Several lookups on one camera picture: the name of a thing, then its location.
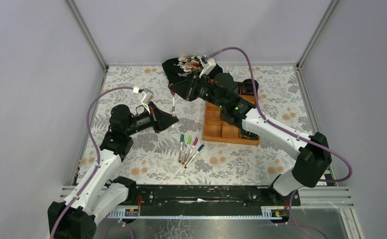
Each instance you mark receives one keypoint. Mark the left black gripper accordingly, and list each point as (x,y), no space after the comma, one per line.
(154,118)

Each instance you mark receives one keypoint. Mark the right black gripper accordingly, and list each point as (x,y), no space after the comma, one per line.
(193,89)

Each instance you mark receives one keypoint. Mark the white pen light green cap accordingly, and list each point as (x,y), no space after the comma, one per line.
(186,149)

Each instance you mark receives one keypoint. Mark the white pen magenta cap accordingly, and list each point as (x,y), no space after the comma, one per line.
(190,150)

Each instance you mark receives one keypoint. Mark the white pen blue cap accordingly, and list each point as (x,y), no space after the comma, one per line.
(194,156)

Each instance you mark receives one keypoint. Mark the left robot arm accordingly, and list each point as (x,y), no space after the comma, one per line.
(78,216)

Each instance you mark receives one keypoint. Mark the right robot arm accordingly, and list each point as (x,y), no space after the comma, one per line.
(309,151)

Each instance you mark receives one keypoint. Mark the black floral folded shirt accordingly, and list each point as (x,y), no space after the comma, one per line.
(178,69)

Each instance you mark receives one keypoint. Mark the floral patterned table mat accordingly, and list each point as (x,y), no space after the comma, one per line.
(153,158)

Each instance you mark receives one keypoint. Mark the orange wooden compartment tray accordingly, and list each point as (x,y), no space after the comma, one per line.
(217,130)

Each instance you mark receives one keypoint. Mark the rolled black belt top right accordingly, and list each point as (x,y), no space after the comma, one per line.
(248,87)

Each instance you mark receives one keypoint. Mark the rolled black belt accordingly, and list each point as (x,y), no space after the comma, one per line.
(249,135)
(248,87)

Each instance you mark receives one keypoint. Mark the rolled black belt bottom right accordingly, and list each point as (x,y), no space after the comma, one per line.
(249,135)

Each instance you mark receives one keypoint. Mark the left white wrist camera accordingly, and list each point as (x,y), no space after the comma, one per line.
(144,96)

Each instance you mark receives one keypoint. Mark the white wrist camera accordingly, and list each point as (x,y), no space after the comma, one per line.
(208,64)
(144,96)

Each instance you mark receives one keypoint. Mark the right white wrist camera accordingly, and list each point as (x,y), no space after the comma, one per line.
(208,64)

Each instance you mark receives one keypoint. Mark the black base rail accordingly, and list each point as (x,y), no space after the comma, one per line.
(208,200)

